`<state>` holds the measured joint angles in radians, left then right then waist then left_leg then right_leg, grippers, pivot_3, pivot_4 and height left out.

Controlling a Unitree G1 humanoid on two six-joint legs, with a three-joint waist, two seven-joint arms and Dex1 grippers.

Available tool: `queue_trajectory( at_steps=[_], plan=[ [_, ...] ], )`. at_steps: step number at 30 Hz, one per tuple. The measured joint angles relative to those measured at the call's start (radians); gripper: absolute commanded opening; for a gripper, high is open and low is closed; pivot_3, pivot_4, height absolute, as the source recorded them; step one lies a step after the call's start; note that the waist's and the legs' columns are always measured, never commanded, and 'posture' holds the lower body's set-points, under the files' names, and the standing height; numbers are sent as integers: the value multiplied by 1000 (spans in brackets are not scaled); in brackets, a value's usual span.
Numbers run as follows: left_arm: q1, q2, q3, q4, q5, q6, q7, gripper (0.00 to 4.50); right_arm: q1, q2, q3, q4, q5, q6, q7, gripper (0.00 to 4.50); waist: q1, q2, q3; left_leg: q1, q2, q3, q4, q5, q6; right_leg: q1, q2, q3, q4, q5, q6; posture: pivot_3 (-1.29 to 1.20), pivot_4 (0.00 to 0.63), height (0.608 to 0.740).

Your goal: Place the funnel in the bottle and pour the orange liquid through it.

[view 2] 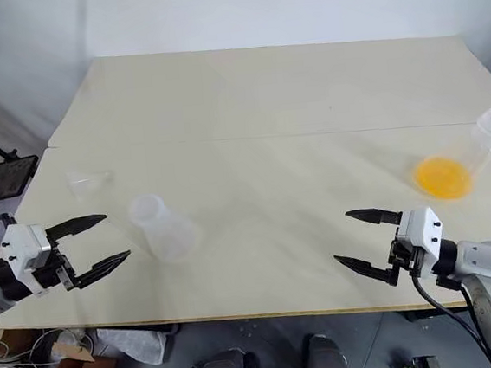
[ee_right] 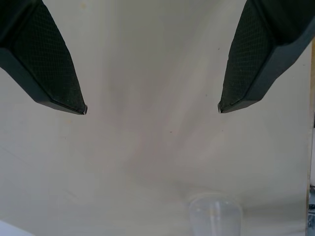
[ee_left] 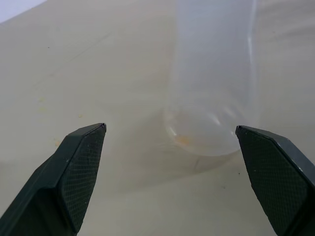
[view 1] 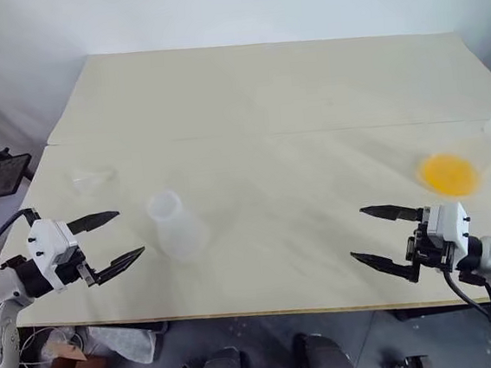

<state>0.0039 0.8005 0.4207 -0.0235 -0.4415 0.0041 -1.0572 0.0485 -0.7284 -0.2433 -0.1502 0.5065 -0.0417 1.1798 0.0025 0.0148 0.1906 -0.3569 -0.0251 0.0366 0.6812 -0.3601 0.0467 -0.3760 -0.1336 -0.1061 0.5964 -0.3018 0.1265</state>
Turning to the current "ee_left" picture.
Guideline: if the clear plastic cup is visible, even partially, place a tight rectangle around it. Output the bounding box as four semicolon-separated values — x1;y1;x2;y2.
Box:
162;0;260;158

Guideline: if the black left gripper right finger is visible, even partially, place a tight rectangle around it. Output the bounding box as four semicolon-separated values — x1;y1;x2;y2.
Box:
235;125;315;236

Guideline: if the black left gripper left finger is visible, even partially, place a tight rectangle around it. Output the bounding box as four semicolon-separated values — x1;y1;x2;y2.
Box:
0;122;107;236

